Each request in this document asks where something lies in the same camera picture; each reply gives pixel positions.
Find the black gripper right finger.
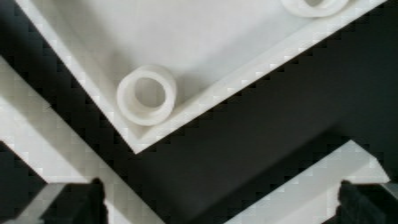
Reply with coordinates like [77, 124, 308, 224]
[338, 181, 398, 224]

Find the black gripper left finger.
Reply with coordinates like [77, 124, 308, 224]
[0, 177, 111, 224]

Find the white L-shaped obstacle fence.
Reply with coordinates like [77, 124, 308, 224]
[0, 58, 390, 224]

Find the white square tabletop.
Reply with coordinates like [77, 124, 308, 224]
[15, 0, 388, 152]

